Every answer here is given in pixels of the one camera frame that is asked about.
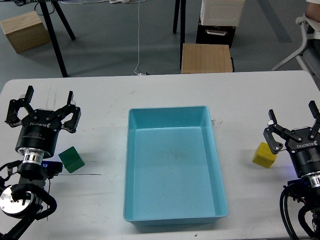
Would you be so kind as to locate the white appliance box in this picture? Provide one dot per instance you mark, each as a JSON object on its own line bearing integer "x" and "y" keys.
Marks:
{"x": 221, "y": 12}

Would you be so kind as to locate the yellow wooden block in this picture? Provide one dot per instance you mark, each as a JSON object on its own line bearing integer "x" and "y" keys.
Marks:
{"x": 263, "y": 156}

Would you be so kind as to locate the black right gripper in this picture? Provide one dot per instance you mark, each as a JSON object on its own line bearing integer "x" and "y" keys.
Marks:
{"x": 303, "y": 145}

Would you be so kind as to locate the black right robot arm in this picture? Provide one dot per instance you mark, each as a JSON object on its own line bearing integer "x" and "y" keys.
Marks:
{"x": 307, "y": 191}

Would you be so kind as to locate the black drawer cabinet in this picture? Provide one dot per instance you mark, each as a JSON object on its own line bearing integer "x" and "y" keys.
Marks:
{"x": 215, "y": 35}

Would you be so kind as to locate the wooden stool top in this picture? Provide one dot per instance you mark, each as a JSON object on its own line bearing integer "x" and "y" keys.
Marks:
{"x": 206, "y": 58}

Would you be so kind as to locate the black tripod legs left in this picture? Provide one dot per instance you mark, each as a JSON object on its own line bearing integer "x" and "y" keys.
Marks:
{"x": 51, "y": 31}

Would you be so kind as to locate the light wooden box left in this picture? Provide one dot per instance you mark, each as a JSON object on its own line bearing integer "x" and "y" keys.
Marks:
{"x": 25, "y": 31}

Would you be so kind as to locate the green wooden block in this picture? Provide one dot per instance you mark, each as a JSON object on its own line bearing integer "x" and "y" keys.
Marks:
{"x": 71, "y": 159}

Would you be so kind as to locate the light blue plastic bin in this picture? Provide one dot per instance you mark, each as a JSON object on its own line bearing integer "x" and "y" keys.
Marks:
{"x": 172, "y": 170}

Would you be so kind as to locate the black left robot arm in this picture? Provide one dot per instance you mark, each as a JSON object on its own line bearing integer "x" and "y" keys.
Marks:
{"x": 22, "y": 192}

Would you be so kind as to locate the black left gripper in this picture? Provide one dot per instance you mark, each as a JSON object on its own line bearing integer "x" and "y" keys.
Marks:
{"x": 40, "y": 129}

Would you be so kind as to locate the black table legs centre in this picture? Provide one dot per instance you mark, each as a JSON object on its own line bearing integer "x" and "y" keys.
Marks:
{"x": 180, "y": 15}

